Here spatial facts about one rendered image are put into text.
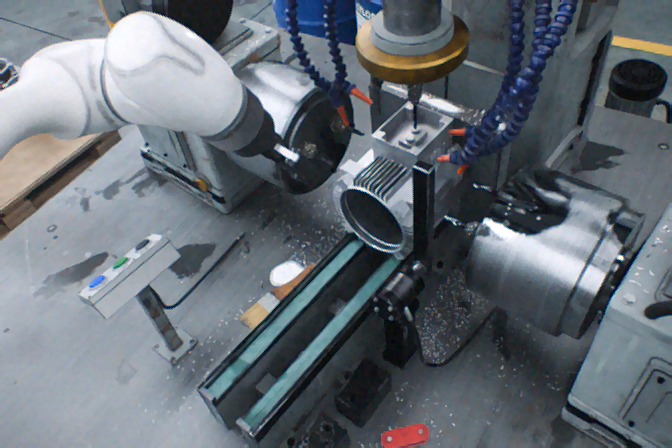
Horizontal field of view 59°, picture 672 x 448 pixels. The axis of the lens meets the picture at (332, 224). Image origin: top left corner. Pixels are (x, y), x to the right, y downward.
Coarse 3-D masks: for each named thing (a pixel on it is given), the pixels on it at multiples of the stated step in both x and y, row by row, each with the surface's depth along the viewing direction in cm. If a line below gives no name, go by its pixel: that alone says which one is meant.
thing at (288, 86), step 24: (240, 72) 124; (264, 72) 121; (288, 72) 121; (264, 96) 117; (288, 96) 115; (312, 96) 116; (288, 120) 113; (312, 120) 118; (336, 120) 123; (312, 144) 118; (336, 144) 129; (264, 168) 120; (336, 168) 134
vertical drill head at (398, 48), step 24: (384, 0) 88; (408, 0) 85; (432, 0) 86; (384, 24) 91; (408, 24) 88; (432, 24) 89; (456, 24) 94; (360, 48) 93; (384, 48) 90; (408, 48) 88; (432, 48) 89; (456, 48) 90; (384, 72) 90; (408, 72) 89; (432, 72) 89; (408, 96) 95
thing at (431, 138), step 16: (400, 112) 111; (416, 112) 113; (432, 112) 110; (384, 128) 109; (400, 128) 112; (416, 128) 109; (432, 128) 111; (448, 128) 108; (384, 144) 107; (400, 144) 109; (416, 144) 108; (432, 144) 106; (448, 144) 111; (400, 160) 106; (416, 160) 103; (432, 160) 108
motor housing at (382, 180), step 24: (384, 168) 108; (336, 192) 113; (360, 192) 118; (384, 192) 104; (408, 192) 106; (456, 192) 113; (360, 216) 119; (384, 216) 121; (408, 216) 106; (360, 240) 119; (384, 240) 117; (408, 240) 107
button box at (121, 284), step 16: (160, 240) 105; (128, 256) 106; (144, 256) 103; (160, 256) 105; (176, 256) 107; (112, 272) 103; (128, 272) 101; (144, 272) 103; (160, 272) 105; (96, 288) 100; (112, 288) 100; (128, 288) 102; (96, 304) 98; (112, 304) 100
